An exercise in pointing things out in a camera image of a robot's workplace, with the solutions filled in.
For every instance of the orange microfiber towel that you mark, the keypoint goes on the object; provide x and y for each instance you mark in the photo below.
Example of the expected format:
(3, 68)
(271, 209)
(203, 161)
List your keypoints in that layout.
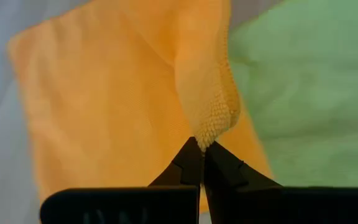
(104, 93)

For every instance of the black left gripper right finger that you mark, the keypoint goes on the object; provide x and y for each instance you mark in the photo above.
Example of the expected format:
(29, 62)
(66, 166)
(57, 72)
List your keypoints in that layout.
(259, 205)

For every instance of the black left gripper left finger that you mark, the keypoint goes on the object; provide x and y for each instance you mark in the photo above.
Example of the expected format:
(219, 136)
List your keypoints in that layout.
(166, 205)

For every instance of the green microfiber towel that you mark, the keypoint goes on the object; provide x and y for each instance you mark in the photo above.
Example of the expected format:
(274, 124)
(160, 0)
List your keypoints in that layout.
(306, 93)

